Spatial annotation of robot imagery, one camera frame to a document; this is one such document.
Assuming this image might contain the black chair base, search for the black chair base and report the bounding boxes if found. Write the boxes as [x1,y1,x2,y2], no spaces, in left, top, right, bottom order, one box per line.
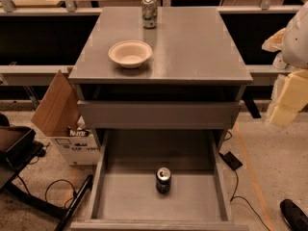
[0,127,93,231]

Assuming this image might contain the black cable left floor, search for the black cable left floor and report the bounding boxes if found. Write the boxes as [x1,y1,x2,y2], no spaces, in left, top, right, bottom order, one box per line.
[43,178,78,210]

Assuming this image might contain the grey drawer cabinet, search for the grey drawer cabinet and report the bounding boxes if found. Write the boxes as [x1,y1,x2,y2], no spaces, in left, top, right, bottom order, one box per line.
[69,7,252,151]

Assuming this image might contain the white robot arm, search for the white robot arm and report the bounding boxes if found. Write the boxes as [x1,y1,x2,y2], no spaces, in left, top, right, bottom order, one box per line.
[262,2,308,129]

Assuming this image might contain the black floor cable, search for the black floor cable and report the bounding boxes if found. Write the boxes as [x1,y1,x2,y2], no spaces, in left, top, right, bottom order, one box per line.
[229,168,272,231]

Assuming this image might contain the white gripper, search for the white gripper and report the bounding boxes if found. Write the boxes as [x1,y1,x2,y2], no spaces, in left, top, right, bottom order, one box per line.
[267,69,308,127]

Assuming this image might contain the dark blue pepsi can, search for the dark blue pepsi can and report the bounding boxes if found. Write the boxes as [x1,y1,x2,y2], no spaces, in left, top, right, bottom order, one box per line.
[156,167,171,193]

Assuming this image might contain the open cardboard box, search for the open cardboard box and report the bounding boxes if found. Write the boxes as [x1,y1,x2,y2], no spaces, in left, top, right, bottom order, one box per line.
[31,70,99,166]

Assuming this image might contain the white green soda can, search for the white green soda can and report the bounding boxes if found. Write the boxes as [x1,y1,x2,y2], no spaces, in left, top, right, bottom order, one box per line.
[141,0,158,29]

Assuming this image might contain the open grey middle drawer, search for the open grey middle drawer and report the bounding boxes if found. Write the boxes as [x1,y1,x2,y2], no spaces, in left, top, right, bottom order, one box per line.
[71,129,249,231]

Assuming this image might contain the black power adapter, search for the black power adapter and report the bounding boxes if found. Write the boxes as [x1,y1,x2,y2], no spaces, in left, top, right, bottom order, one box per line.
[220,152,243,170]

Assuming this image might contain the white paper bowl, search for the white paper bowl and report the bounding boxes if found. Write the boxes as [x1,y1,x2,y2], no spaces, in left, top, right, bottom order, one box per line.
[108,40,153,68]

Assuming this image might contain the closed grey top drawer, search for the closed grey top drawer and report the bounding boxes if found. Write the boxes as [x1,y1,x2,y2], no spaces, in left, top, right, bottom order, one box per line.
[78,101,241,130]

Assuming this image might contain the black shoe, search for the black shoe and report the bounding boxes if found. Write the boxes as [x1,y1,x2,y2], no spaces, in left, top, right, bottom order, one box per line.
[280,199,308,231]

